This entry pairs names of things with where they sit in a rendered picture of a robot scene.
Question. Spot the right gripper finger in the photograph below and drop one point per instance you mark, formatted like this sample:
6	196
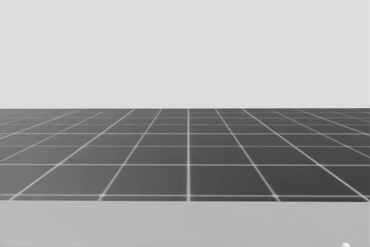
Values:
345	245

